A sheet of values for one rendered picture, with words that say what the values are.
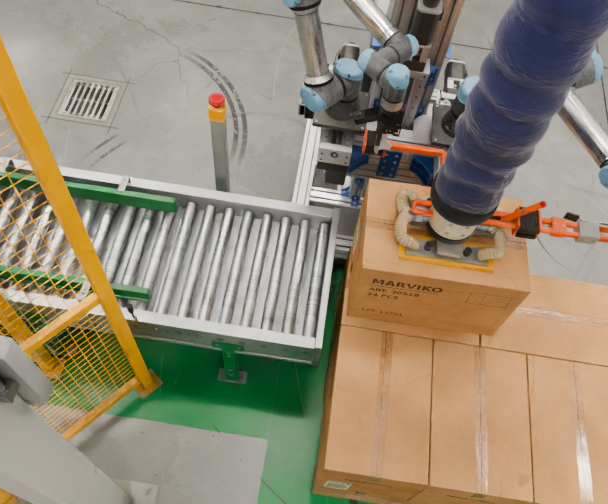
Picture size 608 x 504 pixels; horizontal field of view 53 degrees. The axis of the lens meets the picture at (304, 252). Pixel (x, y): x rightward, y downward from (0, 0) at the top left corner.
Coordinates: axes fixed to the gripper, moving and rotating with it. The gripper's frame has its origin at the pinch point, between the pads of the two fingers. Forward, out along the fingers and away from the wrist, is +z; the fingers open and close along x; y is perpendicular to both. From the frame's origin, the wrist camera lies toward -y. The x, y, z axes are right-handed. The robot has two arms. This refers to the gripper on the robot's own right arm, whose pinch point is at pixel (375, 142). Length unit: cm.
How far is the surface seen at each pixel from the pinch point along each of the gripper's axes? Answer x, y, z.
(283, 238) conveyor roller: -6, -31, 65
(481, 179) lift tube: -36, 29, -31
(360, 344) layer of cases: -52, 8, 66
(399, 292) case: -46, 16, 27
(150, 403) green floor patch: -74, -84, 120
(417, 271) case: -44, 20, 13
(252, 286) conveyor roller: -33, -41, 65
